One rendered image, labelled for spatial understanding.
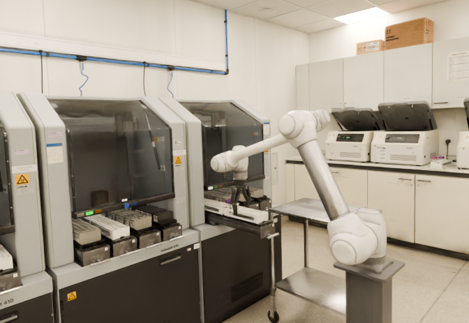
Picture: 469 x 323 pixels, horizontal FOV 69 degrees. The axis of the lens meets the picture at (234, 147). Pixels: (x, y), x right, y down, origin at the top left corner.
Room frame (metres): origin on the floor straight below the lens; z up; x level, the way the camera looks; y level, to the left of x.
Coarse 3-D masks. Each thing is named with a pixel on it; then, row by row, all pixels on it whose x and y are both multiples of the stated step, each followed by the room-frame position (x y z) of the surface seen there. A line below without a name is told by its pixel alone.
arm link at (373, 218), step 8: (360, 216) 1.61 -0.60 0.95; (368, 216) 1.59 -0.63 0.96; (376, 216) 1.59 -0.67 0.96; (368, 224) 1.56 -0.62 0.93; (376, 224) 1.57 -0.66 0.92; (384, 224) 1.59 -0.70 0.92; (376, 232) 1.54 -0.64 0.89; (384, 232) 1.59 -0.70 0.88; (384, 240) 1.59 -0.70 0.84; (376, 248) 1.53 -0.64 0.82; (384, 248) 1.59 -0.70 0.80; (376, 256) 1.58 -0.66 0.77; (384, 256) 1.60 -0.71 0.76
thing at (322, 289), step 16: (272, 208) 2.32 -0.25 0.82; (288, 208) 2.31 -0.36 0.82; (304, 208) 2.29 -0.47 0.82; (320, 208) 2.28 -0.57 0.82; (352, 208) 2.25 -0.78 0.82; (368, 208) 2.24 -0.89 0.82; (304, 224) 2.59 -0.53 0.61; (272, 240) 2.29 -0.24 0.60; (304, 240) 2.59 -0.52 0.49; (272, 256) 2.29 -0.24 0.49; (304, 256) 2.59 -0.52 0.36; (272, 272) 2.29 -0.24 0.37; (304, 272) 2.48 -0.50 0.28; (320, 272) 2.47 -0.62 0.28; (272, 288) 2.29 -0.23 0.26; (288, 288) 2.24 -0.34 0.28; (304, 288) 2.24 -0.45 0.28; (320, 288) 2.23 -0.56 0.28; (336, 288) 2.22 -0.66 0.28; (272, 304) 2.29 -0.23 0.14; (320, 304) 2.03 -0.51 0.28; (336, 304) 2.02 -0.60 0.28; (272, 320) 2.30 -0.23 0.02
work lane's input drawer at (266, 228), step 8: (208, 216) 2.28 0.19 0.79; (216, 216) 2.22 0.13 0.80; (224, 216) 2.18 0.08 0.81; (224, 224) 2.16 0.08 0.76; (232, 224) 2.11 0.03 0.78; (240, 224) 2.06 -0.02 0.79; (248, 224) 2.02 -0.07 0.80; (256, 224) 1.98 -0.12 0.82; (264, 224) 1.98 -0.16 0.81; (272, 224) 2.02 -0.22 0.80; (256, 232) 1.97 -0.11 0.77; (264, 232) 1.96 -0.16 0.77; (272, 232) 2.02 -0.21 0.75
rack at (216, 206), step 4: (204, 200) 2.42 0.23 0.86; (208, 200) 2.42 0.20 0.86; (212, 200) 2.42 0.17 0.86; (204, 204) 2.33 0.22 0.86; (208, 204) 2.30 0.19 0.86; (212, 204) 2.29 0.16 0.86; (216, 204) 2.28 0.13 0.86; (220, 204) 2.28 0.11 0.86; (224, 204) 2.28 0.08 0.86; (204, 208) 2.35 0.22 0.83; (208, 208) 2.35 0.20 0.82; (212, 208) 2.40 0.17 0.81; (216, 208) 2.39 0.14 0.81; (220, 208) 2.22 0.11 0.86; (216, 212) 2.24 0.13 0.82; (220, 212) 2.22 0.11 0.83
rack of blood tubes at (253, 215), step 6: (228, 210) 2.16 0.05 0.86; (240, 210) 2.13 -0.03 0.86; (246, 210) 2.11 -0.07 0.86; (252, 210) 2.11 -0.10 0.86; (258, 210) 2.10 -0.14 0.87; (234, 216) 2.12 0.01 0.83; (240, 216) 2.16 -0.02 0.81; (246, 216) 2.17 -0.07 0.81; (252, 216) 2.01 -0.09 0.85; (258, 216) 1.99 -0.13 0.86; (264, 216) 2.02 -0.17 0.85; (252, 222) 2.01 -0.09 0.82; (258, 222) 1.99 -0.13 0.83
